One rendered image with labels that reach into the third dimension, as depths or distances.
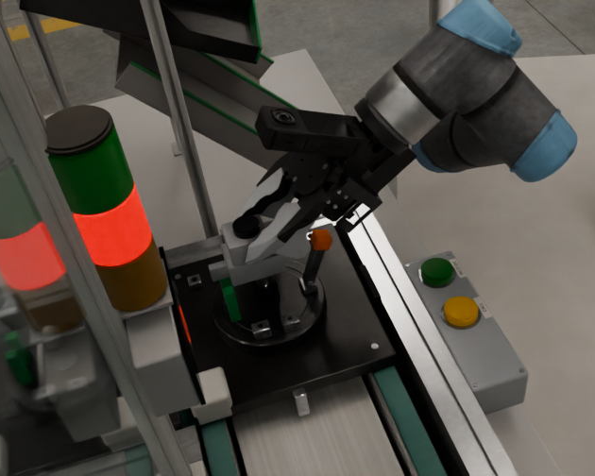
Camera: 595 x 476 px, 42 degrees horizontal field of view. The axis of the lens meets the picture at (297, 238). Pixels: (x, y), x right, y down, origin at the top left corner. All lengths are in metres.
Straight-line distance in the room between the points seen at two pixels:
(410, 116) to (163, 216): 0.60
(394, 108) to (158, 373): 0.36
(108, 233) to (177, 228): 0.72
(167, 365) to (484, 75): 0.42
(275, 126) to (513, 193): 0.59
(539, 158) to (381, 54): 2.45
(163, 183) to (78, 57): 2.31
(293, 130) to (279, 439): 0.36
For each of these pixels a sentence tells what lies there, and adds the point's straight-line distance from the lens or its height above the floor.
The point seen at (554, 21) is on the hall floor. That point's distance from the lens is 3.45.
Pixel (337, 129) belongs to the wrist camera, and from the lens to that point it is 0.79.
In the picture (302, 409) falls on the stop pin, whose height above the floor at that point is 0.94.
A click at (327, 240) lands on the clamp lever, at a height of 1.07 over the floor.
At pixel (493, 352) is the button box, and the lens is 0.92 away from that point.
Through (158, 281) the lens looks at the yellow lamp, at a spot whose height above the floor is 1.28.
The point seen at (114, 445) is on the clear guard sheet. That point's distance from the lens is 0.52.
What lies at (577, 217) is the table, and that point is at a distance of 1.23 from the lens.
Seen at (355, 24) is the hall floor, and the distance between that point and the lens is 3.47.
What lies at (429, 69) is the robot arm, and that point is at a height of 1.27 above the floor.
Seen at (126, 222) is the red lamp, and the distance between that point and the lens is 0.54.
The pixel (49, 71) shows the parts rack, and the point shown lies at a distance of 1.31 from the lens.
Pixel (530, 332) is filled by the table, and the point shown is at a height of 0.86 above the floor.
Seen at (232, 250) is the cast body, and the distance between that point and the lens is 0.84.
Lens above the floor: 1.69
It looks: 44 degrees down
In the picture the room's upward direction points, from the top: 9 degrees counter-clockwise
